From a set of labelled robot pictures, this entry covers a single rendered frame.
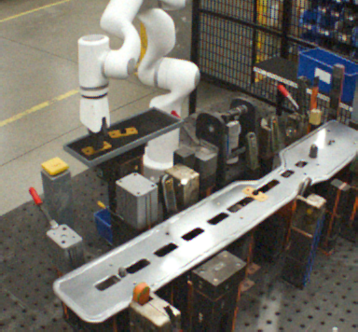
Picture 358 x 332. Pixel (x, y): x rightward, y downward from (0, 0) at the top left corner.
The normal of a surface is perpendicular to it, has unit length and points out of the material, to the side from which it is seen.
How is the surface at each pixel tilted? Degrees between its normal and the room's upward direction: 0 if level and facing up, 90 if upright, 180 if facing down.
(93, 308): 0
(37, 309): 0
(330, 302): 0
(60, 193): 90
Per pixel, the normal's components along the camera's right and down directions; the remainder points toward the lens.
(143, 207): 0.71, 0.37
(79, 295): 0.03, -0.86
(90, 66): -0.17, 0.50
